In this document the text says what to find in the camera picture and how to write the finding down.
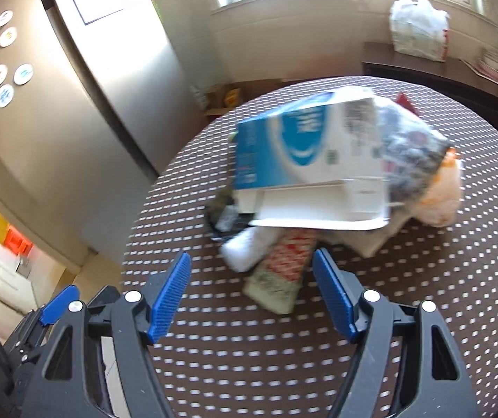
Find stacked bowls on cabinet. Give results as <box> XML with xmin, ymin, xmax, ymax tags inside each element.
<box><xmin>477</xmin><ymin>48</ymin><xmax>498</xmax><ymax>81</ymax></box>

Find white plastic shopping bag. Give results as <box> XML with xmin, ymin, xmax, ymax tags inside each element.
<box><xmin>389</xmin><ymin>0</ymin><xmax>450</xmax><ymax>62</ymax></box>

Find silver double-door refrigerator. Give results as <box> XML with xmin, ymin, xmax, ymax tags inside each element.
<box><xmin>0</xmin><ymin>0</ymin><xmax>201</xmax><ymax>268</ymax></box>

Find red brown paper bag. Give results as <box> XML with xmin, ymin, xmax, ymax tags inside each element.
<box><xmin>395</xmin><ymin>93</ymin><xmax>419</xmax><ymax>116</ymax></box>

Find red green snack packet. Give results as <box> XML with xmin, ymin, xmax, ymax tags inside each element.
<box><xmin>243</xmin><ymin>229</ymin><xmax>318</xmax><ymax>315</ymax></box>

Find dark wooden side cabinet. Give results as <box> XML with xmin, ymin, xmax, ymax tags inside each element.
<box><xmin>361</xmin><ymin>42</ymin><xmax>498</xmax><ymax>130</ymax></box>

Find white wrapper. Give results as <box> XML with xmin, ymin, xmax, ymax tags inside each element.
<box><xmin>220</xmin><ymin>226</ymin><xmax>285</xmax><ymax>273</ymax></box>

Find grey printed foil bag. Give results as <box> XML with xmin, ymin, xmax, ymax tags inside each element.
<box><xmin>375</xmin><ymin>96</ymin><xmax>451</xmax><ymax>206</ymax></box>

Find small yellow box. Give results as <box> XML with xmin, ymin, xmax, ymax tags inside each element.
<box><xmin>223</xmin><ymin>88</ymin><xmax>244</xmax><ymax>109</ymax></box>

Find brown polka dot tablecloth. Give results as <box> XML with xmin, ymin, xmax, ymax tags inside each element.
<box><xmin>115</xmin><ymin>77</ymin><xmax>498</xmax><ymax>417</ymax></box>

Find blue white milk carton box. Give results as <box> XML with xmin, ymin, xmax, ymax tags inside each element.
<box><xmin>233</xmin><ymin>86</ymin><xmax>390</xmax><ymax>231</ymax></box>

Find orange white plastic bag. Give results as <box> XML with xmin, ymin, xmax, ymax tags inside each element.
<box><xmin>411</xmin><ymin>147</ymin><xmax>462</xmax><ymax>227</ymax></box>

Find orange plastic stool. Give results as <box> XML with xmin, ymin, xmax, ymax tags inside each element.
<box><xmin>3</xmin><ymin>225</ymin><xmax>33</xmax><ymax>257</ymax></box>

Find dark seaweed snack packet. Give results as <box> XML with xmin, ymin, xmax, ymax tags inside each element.
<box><xmin>205</xmin><ymin>186</ymin><xmax>254</xmax><ymax>242</ymax></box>

